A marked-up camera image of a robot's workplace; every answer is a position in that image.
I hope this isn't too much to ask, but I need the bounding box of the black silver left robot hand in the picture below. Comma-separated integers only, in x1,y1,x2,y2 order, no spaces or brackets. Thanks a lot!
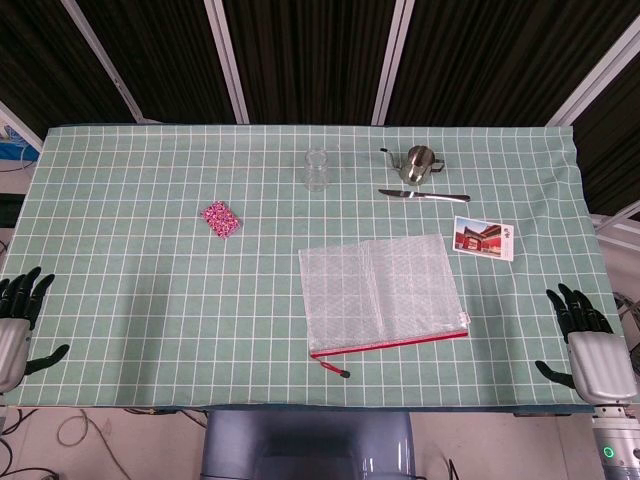
0,266,71,395

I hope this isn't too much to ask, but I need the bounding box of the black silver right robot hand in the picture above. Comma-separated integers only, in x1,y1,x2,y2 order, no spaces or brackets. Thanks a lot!
534,283,639,405

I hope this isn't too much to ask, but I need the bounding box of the clear red-zip pouch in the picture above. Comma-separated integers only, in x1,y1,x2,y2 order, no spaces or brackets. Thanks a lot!
298,232,472,379

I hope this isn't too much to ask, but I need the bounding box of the green grid-patterned tablecloth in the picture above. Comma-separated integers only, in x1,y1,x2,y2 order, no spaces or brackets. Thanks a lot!
0,123,630,414

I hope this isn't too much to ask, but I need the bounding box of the red building postcard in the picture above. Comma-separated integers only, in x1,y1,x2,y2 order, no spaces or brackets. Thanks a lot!
451,215,516,262

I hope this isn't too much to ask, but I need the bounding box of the blue white poster board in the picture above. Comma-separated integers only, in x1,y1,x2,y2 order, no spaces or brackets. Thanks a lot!
0,124,41,162

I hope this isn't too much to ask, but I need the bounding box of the pink patterned small pack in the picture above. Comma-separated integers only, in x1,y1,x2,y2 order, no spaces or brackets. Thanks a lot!
199,200,239,239

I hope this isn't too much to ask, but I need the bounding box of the steel table knife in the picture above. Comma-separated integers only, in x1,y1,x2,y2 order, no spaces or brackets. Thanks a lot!
377,188,472,204

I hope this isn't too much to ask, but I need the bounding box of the steel gooseneck pitcher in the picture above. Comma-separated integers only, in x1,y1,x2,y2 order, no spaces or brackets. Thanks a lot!
379,144,447,184

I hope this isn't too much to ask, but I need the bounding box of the grey-blue robot torso base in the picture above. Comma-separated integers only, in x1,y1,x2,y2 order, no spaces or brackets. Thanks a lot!
201,409,416,480

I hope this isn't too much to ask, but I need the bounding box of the beige floor cable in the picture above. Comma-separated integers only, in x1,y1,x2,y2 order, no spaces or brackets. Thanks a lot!
56,408,126,480

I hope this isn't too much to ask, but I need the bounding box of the white aluminium frame rail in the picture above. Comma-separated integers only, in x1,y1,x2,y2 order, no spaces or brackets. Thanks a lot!
592,202,640,237

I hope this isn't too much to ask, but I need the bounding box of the white aluminium frame post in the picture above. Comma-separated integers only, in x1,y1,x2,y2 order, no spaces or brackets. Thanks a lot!
204,0,250,125
370,0,415,126
545,22,640,126
0,99,46,151

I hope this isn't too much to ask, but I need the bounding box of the thin white frame post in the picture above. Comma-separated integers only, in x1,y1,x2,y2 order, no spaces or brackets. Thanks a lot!
59,0,151,124

